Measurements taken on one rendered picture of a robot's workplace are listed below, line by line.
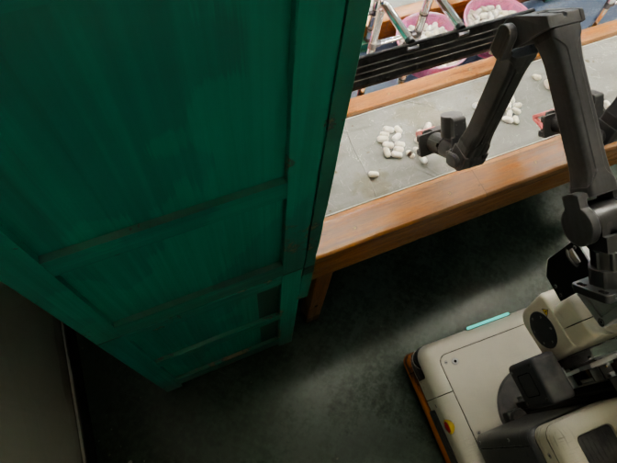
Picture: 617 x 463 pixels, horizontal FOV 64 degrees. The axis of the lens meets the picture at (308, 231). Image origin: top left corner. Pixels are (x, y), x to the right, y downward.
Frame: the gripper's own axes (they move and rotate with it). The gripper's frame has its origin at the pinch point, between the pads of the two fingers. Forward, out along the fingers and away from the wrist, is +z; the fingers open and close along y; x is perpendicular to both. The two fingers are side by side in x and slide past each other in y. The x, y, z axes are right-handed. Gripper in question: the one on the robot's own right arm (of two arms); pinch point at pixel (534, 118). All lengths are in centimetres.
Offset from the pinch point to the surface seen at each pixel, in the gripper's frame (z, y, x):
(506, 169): -0.8, 11.3, 13.1
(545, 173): -4.8, -0.1, 16.8
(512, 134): 9.7, 0.0, 7.3
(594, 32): 29, -52, -13
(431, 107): 24.1, 20.4, -4.7
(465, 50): -2.2, 25.1, -25.4
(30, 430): 6, 165, 45
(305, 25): -63, 89, -45
